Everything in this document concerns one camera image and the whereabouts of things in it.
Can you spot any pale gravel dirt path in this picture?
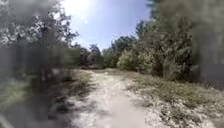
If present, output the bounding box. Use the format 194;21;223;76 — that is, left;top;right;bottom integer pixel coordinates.
49;68;162;128

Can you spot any wood of trees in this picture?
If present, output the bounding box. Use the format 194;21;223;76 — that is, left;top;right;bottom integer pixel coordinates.
0;0;82;88
79;0;224;85

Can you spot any dry grass verge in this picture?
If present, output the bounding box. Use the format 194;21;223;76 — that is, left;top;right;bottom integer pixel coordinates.
109;68;224;128

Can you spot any weedy grass verge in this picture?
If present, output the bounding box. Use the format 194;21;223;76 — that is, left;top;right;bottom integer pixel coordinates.
0;68;94;128

